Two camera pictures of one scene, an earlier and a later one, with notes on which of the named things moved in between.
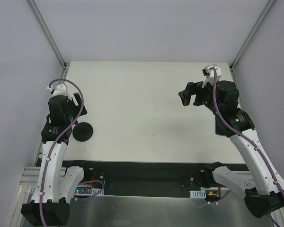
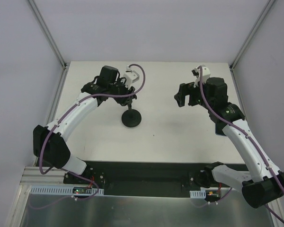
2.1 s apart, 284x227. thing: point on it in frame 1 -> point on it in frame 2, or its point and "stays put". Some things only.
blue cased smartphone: x=221 y=128 stays put
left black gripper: x=79 y=107 -> x=127 y=98
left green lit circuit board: x=83 y=190 stays put
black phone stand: x=83 y=131 -> x=131 y=117
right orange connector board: x=211 y=193 stays put
